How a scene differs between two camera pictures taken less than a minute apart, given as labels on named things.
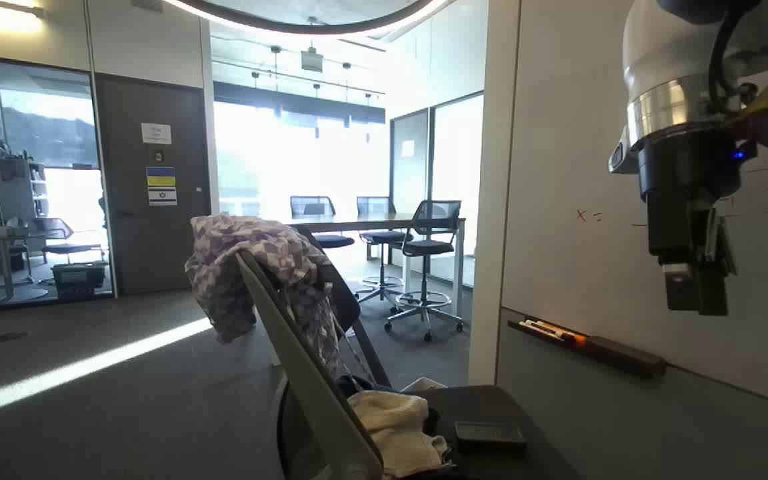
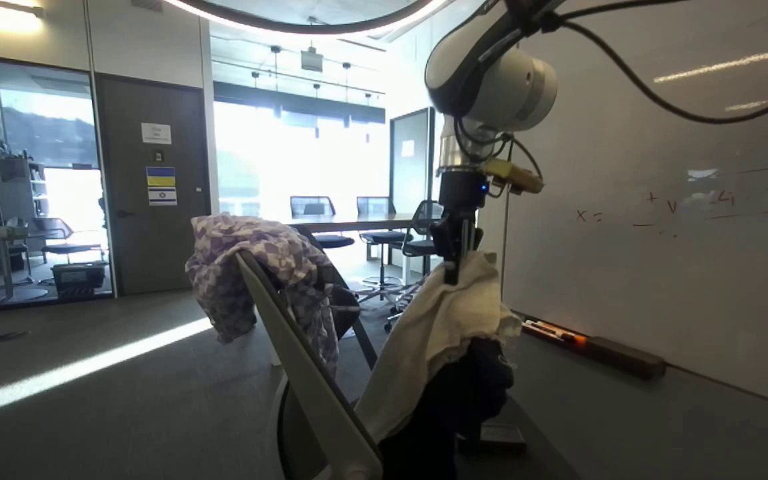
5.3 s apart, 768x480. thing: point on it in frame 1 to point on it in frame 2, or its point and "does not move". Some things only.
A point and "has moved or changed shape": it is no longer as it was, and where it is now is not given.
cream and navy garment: x=400 y=429 has moved or changed shape
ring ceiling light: x=311 y=18 does not move
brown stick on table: x=630 y=362 does not move
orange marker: x=555 y=331 does not move
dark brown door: x=156 y=159 does not move
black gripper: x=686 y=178 to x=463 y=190
